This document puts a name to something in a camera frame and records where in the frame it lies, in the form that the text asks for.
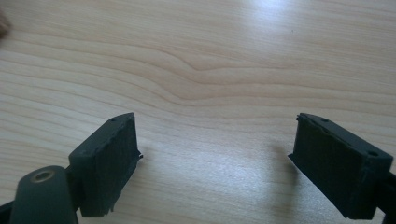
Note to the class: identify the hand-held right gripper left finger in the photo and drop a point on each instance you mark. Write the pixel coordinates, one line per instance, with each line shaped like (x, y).
(106, 165)

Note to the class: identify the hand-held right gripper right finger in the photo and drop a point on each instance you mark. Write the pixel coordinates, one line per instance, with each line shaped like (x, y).
(336, 165)

